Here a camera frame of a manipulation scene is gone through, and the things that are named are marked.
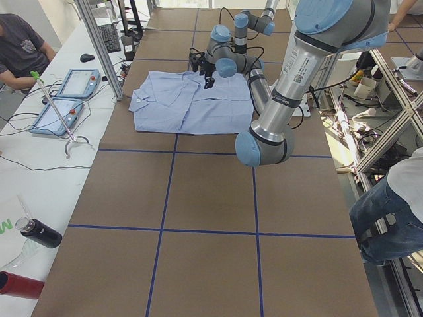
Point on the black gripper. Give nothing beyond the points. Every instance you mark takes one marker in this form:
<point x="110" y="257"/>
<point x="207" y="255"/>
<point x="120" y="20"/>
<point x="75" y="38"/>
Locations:
<point x="208" y="70"/>

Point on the light blue striped shirt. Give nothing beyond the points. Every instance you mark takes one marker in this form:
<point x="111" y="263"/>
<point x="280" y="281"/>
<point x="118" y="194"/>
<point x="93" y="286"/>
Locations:
<point x="179" y="103"/>

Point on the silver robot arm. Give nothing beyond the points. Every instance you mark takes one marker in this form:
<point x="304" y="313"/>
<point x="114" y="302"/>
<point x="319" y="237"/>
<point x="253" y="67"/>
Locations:
<point x="226" y="54"/>
<point x="323" y="28"/>

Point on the black keyboard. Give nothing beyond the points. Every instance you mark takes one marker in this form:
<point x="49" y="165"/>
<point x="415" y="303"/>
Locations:
<point x="110" y="37"/>

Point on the black computer mouse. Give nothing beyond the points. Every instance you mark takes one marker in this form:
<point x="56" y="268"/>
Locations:
<point x="84" y="58"/>

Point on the upper blue teach pendant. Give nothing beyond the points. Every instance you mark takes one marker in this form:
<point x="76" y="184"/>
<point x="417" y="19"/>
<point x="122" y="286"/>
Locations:
<point x="79" y="83"/>

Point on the blue teach pendant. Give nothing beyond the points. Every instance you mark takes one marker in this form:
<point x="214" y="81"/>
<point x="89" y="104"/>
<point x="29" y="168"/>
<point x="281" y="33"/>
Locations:
<point x="79" y="83"/>
<point x="48" y="122"/>

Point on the lower blue teach pendant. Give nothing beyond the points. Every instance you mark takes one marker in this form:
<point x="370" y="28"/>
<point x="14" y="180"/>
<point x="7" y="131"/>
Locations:
<point x="48" y="122"/>

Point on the metal grabber stick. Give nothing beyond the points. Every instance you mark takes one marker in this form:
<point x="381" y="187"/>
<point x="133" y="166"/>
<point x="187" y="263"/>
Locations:
<point x="73" y="138"/>

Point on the person in grey shirt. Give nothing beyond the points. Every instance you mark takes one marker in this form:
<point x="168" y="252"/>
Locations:
<point x="23" y="50"/>

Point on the person in white shirt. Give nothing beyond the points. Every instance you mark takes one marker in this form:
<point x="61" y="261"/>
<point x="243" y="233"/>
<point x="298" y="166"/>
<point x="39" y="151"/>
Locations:
<point x="399" y="193"/>

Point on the black water bottle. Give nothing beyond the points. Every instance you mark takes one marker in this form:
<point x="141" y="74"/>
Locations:
<point x="39" y="232"/>

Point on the red water bottle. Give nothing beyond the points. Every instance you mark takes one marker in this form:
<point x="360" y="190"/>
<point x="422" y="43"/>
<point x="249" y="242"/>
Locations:
<point x="20" y="286"/>

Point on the grey aluminium frame post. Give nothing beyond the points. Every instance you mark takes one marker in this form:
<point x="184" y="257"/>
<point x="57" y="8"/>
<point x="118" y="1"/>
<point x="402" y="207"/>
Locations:
<point x="99" y="46"/>

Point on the aluminium extrusion cross frame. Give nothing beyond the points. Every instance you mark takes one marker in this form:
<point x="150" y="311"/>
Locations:
<point x="400" y="92"/>

